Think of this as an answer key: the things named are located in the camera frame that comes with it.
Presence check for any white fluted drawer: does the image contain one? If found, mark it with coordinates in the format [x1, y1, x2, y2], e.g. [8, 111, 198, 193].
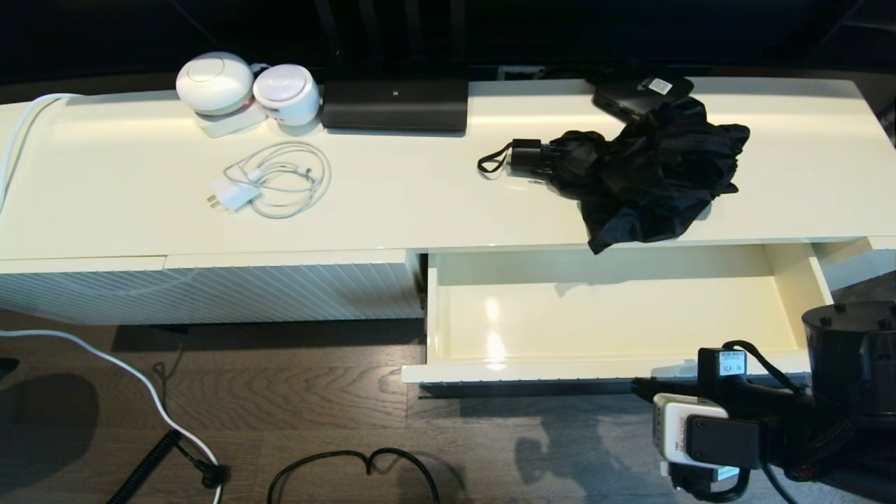
[401, 241, 835, 385]

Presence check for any black folding umbrella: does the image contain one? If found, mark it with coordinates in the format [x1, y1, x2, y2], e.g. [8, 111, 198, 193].
[477, 97, 752, 255]

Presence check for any white ribbed tv cabinet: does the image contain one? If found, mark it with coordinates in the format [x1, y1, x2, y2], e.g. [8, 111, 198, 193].
[0, 76, 896, 327]

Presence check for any black set-top box with label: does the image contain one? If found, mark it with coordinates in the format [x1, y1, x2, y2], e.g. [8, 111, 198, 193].
[593, 74, 696, 123]

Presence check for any black rectangular router box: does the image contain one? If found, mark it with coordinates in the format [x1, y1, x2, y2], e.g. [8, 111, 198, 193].
[321, 78, 470, 133]

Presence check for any black angled power plug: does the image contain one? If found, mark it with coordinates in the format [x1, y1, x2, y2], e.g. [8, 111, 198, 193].
[175, 437, 231, 490]

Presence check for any white plug charger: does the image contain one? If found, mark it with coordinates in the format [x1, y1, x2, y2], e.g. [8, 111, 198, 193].
[206, 175, 263, 213]

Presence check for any small white round speaker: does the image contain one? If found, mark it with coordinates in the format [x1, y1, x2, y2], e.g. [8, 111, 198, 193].
[252, 63, 322, 127]

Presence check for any flat white base box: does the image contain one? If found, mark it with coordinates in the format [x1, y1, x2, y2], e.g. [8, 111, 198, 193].
[194, 105, 269, 139]

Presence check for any large white round speaker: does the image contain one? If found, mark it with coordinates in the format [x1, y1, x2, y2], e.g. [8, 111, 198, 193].
[175, 50, 256, 117]

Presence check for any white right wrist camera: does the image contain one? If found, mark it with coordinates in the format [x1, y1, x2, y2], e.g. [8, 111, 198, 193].
[652, 393, 763, 472]

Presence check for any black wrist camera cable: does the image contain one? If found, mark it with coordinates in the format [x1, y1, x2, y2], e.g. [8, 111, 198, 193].
[668, 468, 751, 503]

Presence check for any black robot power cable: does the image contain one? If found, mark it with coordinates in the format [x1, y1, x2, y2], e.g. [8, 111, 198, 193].
[267, 447, 442, 504]

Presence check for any coiled white charging cable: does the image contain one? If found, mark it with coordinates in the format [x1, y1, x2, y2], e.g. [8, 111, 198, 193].
[225, 141, 333, 220]

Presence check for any thick white power cable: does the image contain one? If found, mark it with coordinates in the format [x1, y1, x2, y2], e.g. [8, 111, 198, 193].
[0, 92, 87, 215]
[0, 328, 225, 504]

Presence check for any black spiral coiled cable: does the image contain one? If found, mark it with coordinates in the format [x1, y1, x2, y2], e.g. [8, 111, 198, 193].
[106, 428, 184, 504]

